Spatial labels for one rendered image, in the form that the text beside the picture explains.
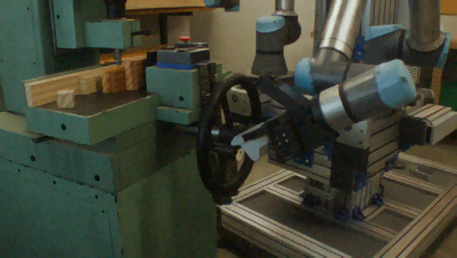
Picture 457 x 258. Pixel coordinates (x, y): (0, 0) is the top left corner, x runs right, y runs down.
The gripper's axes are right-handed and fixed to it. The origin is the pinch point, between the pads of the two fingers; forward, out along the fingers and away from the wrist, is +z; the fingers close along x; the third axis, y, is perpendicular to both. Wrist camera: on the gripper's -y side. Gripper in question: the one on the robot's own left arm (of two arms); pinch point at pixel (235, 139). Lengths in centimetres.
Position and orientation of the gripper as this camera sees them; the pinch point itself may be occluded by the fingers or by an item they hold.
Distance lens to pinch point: 82.4
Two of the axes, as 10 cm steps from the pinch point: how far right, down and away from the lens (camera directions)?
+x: 4.7, -2.8, 8.3
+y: 4.4, 9.0, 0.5
